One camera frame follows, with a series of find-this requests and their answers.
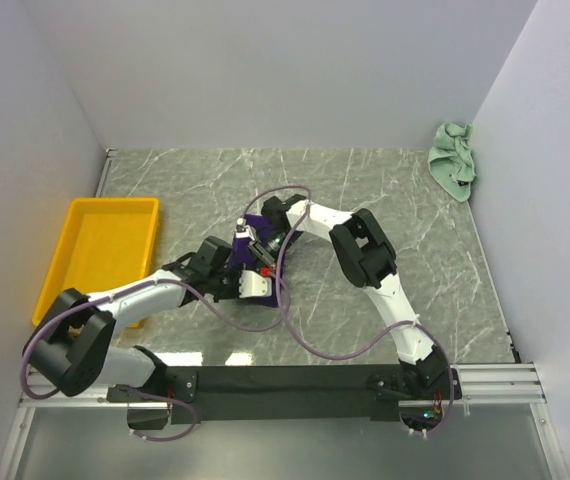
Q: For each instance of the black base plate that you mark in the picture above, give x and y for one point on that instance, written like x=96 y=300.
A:
x=220 y=393

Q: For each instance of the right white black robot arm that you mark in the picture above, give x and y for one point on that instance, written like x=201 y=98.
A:
x=367 y=260

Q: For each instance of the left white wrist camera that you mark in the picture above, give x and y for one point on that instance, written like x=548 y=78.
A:
x=254 y=285

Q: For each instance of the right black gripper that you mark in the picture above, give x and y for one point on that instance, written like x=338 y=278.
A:
x=259 y=251

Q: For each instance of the aluminium frame rail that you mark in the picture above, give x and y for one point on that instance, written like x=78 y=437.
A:
x=485 y=421

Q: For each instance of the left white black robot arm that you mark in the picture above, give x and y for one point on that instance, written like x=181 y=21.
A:
x=71 y=345

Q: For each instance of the green towel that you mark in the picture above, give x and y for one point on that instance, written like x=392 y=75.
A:
x=451 y=162

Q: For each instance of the purple towel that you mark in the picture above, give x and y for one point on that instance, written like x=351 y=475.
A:
x=240 y=258

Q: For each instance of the yellow plastic tray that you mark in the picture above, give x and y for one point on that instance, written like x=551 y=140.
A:
x=104 y=243

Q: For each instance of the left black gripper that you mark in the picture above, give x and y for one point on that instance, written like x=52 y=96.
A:
x=235 y=294

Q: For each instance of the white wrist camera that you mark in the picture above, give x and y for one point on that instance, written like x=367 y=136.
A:
x=254 y=285
x=244 y=233

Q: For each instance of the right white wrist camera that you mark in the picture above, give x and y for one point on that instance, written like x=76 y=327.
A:
x=244 y=233

